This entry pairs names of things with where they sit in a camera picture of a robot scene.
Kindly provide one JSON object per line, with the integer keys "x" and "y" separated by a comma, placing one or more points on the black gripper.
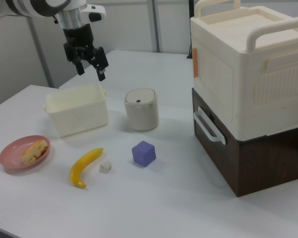
{"x": 78, "y": 36}

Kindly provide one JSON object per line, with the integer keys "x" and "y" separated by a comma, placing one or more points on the toy bread slice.
{"x": 34, "y": 151}

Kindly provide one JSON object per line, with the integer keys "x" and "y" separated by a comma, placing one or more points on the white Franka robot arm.
{"x": 27, "y": 7}

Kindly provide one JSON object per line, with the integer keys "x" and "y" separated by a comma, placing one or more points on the cream plastic open bin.
{"x": 77, "y": 111}

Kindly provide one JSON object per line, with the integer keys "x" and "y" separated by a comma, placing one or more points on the beige lidded trash can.
{"x": 141, "y": 111}

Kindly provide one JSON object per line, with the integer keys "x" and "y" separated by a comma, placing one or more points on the yellow toy banana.
{"x": 83, "y": 163}

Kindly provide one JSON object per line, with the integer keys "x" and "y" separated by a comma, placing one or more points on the white toy garlic bulb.
{"x": 105, "y": 166}

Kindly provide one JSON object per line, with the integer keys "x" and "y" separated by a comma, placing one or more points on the purple foam cube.
{"x": 144, "y": 153}

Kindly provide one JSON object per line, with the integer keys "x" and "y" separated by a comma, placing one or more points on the orange latch strip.
{"x": 195, "y": 63}

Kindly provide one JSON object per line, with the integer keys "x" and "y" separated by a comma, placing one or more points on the pink round plate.
{"x": 12, "y": 153}

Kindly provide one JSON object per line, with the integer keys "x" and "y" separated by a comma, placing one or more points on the cream plastic storage box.
{"x": 238, "y": 74}

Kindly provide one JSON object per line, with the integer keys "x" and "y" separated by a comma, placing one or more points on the white oven appliance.
{"x": 263, "y": 166}

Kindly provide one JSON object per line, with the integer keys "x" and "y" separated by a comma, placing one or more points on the grey partition frame post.
{"x": 157, "y": 24}
{"x": 41, "y": 54}

